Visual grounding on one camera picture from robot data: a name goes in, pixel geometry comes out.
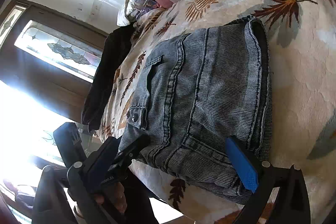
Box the black garment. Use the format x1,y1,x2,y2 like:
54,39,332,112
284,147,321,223
81,25,135,131

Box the beige leaf-print blanket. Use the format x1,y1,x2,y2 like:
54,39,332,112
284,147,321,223
97,0,335,223

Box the stained glass window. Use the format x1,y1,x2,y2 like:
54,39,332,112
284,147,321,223
1,0,107,83

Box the white pillow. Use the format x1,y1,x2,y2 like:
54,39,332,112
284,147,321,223
117,0,142,27

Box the blue denim pants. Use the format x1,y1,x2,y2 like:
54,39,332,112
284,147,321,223
119,17,272,205

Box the person's left hand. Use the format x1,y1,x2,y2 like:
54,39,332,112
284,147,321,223
93,182,127,214

